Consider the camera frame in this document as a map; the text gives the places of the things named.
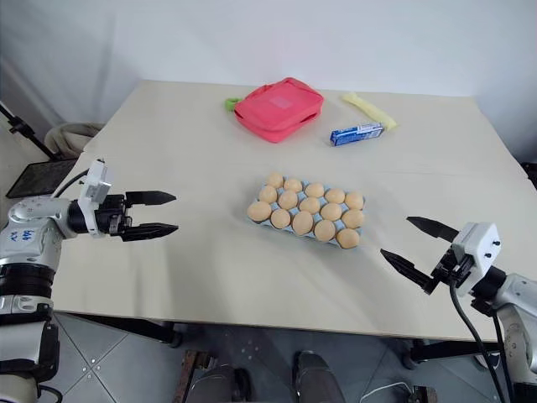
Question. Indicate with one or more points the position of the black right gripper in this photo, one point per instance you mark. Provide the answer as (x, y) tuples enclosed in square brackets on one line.
[(451, 266)]

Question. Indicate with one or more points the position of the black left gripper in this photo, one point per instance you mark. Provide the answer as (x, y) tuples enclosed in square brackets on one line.
[(113, 216)]

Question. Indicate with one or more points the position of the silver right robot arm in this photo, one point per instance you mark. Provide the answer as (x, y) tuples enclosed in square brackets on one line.
[(518, 310)]

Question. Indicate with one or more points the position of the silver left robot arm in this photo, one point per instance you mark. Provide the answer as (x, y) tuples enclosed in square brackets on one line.
[(29, 252)]

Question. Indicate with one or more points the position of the blue egg tray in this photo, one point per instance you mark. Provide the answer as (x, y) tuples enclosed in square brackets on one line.
[(263, 224)]

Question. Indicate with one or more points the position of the beige fabric bag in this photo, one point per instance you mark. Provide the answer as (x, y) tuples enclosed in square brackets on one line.
[(69, 136)]

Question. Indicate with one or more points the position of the black mesh plate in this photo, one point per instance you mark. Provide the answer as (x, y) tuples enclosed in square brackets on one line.
[(42, 178)]

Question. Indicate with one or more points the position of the blue white small box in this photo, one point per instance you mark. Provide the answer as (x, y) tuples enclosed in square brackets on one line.
[(356, 134)]

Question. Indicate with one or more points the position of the yellow rolled cloth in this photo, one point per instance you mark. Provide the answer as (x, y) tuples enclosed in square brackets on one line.
[(369, 110)]

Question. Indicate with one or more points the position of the rusty metal stand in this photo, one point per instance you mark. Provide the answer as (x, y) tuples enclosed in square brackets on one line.
[(194, 373), (421, 395)]

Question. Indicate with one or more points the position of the black tripod stand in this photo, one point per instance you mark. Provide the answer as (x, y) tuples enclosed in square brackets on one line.
[(25, 128)]

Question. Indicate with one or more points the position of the dark rounded shape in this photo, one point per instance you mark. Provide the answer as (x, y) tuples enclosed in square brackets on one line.
[(220, 384), (316, 378)]

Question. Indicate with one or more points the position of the pink zip pouch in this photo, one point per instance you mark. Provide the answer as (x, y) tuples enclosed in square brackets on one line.
[(279, 108)]

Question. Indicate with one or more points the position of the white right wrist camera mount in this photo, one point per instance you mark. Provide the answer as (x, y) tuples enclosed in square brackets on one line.
[(478, 247)]

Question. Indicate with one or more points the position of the black table frame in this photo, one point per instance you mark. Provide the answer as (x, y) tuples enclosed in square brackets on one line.
[(138, 329)]

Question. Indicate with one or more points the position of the black object at wall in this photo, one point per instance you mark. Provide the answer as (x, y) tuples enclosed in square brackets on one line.
[(530, 176)]

